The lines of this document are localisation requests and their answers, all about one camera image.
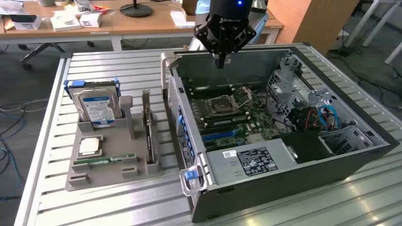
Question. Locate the blue case latch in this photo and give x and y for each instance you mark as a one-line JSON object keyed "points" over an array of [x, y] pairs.
{"points": [[190, 175]]}

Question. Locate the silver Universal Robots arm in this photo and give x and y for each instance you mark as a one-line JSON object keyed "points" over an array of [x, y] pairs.
{"points": [[199, 35]]}

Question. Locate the green motherboard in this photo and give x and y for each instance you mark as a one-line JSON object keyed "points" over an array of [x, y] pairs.
{"points": [[257, 122]]}

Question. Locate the white labelled box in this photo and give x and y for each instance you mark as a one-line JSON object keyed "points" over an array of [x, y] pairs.
{"points": [[90, 20]]}

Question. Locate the metal cup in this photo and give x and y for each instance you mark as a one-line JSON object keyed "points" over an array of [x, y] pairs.
{"points": [[46, 2]]}

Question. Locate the silver CPU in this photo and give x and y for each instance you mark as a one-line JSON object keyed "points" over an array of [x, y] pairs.
{"points": [[90, 146]]}

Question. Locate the grey printed parts rack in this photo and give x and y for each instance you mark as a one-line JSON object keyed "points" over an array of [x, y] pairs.
{"points": [[138, 150]]}

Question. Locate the wooden desk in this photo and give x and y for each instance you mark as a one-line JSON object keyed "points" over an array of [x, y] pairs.
{"points": [[141, 26]]}

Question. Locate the small metal disk bay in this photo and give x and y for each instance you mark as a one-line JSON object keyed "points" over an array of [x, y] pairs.
{"points": [[345, 141]]}

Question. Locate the white box with black lid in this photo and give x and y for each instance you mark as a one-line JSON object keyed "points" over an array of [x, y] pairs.
{"points": [[24, 23]]}

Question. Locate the large metal disk bay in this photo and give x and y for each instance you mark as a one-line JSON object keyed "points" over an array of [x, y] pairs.
{"points": [[282, 94]]}

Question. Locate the CPU socket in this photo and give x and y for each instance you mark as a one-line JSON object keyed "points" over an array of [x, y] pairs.
{"points": [[221, 104]]}

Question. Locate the hard disk with blue carrier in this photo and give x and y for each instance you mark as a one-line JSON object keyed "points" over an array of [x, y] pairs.
{"points": [[98, 106]]}

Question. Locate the green RAM stick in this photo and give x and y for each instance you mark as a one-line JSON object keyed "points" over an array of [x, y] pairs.
{"points": [[101, 160]]}

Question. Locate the black lamp base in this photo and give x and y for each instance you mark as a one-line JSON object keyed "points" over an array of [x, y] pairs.
{"points": [[137, 11]]}

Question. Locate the black Nvidia graphics card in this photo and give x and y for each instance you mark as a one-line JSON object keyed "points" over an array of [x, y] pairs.
{"points": [[150, 131]]}

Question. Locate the brown cardboard box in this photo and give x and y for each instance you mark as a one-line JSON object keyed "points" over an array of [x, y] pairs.
{"points": [[190, 7]]}

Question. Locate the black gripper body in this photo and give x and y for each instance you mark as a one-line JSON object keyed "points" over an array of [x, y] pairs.
{"points": [[227, 21]]}

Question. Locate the metal socket cover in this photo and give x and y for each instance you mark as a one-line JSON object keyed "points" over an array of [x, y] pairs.
{"points": [[242, 96]]}

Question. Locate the white table frame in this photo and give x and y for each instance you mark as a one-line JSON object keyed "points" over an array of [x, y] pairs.
{"points": [[361, 23]]}

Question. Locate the tape roll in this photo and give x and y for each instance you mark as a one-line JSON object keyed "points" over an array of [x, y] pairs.
{"points": [[60, 2]]}

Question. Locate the silver chipset heatsink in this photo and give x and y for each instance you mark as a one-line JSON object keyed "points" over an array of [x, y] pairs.
{"points": [[255, 139]]}

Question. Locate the black open PC case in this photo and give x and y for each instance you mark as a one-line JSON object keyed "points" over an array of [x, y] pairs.
{"points": [[282, 188]]}

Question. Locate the black chair base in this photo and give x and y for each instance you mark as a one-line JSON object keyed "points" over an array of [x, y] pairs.
{"points": [[40, 50]]}

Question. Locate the grey power supply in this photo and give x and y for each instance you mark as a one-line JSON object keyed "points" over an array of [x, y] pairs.
{"points": [[226, 169]]}

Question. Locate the white paper stack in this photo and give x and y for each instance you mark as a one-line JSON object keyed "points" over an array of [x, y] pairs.
{"points": [[182, 20]]}

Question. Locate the blue expansion slot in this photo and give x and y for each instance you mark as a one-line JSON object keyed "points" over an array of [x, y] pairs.
{"points": [[219, 136]]}

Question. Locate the wooden cabinet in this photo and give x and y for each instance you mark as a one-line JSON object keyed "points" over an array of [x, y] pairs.
{"points": [[314, 23]]}

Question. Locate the white open box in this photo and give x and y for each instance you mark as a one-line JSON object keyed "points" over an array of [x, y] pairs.
{"points": [[66, 22]]}

